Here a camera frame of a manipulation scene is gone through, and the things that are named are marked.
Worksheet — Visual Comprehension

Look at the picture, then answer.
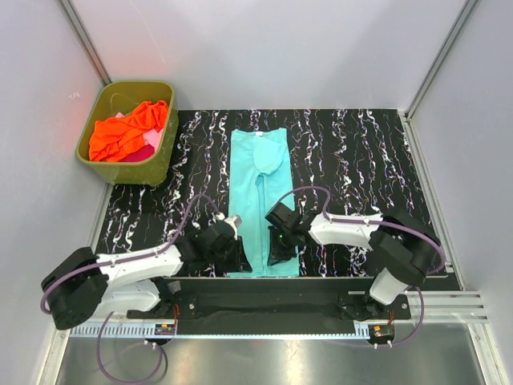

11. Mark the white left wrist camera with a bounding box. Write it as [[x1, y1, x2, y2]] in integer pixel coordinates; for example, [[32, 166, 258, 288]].
[[215, 213, 242, 233]]

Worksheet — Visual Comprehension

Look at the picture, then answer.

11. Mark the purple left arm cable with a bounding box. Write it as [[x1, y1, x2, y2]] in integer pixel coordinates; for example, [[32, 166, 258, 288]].
[[38, 194, 221, 383]]

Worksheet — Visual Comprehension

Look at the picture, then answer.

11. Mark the magenta t-shirt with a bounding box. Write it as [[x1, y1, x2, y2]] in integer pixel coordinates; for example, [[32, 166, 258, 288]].
[[121, 144, 155, 163]]

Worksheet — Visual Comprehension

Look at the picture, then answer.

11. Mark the light pink t-shirt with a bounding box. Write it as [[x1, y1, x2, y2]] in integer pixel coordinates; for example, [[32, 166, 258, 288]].
[[115, 111, 163, 148]]

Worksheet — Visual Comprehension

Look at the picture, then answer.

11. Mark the olive green plastic bin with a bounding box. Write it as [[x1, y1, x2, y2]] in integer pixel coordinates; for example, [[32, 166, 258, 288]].
[[76, 81, 178, 186]]

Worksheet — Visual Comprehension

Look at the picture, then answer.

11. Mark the slotted aluminium rail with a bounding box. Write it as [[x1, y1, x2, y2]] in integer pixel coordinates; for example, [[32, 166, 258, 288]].
[[70, 321, 370, 339]]

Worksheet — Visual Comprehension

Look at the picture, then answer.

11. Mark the turquoise t-shirt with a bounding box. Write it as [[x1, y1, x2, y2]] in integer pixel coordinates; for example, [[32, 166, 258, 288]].
[[227, 128, 300, 278]]

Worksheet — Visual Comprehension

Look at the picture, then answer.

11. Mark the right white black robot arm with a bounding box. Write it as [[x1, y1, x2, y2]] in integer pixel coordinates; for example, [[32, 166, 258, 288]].
[[265, 203, 443, 321]]

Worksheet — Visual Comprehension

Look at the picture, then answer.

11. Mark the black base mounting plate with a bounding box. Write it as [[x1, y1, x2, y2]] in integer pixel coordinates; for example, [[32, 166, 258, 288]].
[[127, 278, 411, 327]]

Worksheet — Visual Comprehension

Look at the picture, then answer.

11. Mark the orange t-shirt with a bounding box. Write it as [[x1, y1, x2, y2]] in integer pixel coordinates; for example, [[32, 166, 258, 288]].
[[88, 100, 169, 162]]

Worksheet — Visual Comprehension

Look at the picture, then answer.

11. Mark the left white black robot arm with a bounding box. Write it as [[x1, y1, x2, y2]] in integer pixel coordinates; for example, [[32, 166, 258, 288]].
[[40, 217, 252, 330]]

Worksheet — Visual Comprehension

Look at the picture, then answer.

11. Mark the black marble pattern mat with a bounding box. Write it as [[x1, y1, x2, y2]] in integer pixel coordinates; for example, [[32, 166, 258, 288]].
[[95, 109, 432, 253]]

